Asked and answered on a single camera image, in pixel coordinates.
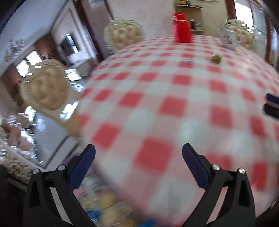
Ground green yellow snack packet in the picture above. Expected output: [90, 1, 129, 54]
[210, 54, 222, 64]

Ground small white blue candy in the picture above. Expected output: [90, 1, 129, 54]
[183, 59, 193, 64]

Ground beige tufted chair right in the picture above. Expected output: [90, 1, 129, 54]
[221, 19, 255, 50]

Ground beige tufted chair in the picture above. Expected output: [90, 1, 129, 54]
[20, 59, 77, 116]
[221, 19, 255, 50]
[104, 19, 145, 52]

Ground white floral teapot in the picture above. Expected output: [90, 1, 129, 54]
[217, 28, 242, 50]

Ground dark bottle on shelf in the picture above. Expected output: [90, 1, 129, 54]
[190, 19, 195, 30]

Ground red thermos jug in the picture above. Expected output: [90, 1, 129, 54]
[173, 13, 191, 43]

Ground wooden corner shelf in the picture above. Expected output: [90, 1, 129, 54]
[174, 1, 204, 35]

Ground beige tufted chair left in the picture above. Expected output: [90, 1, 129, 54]
[20, 59, 77, 116]

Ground red white checkered tablecloth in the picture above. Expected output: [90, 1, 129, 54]
[78, 35, 278, 226]

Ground beige tufted chair back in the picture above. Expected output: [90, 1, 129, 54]
[104, 19, 145, 52]

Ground wall mounted television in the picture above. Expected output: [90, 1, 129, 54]
[59, 34, 79, 57]

